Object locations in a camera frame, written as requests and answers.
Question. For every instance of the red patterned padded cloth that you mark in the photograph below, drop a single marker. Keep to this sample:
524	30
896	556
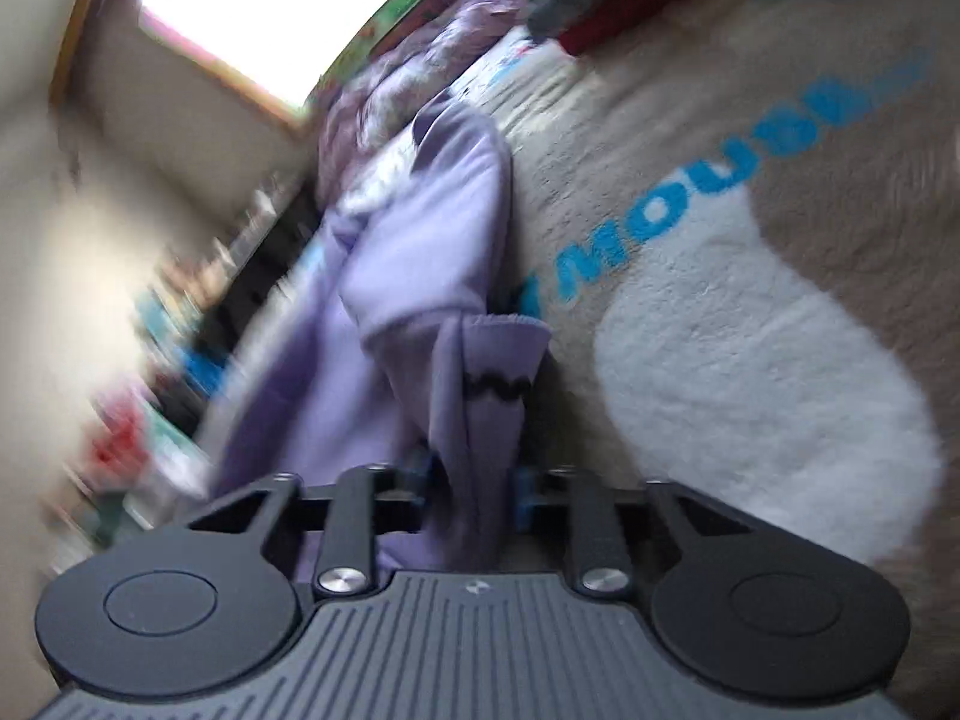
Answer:
120	446

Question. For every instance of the purple floral quilt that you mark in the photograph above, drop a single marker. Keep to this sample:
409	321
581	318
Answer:
420	52

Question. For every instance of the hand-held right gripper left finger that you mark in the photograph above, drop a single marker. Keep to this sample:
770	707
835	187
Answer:
426	484

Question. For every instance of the red folded garment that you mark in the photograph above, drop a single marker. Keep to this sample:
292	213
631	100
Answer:
637	7

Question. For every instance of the purple sweatshirt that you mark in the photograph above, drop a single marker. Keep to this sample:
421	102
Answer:
420	240

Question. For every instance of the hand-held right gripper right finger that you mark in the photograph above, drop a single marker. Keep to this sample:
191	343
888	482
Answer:
526	499

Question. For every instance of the colourful foam wall panel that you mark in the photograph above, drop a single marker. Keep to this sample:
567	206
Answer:
397	7

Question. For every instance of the black desk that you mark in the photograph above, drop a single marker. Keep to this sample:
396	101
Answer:
262	277

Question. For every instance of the printed cartoon blanket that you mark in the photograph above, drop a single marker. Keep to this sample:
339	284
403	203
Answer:
750	352

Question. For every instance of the window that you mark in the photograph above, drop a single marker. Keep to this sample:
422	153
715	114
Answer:
262	0

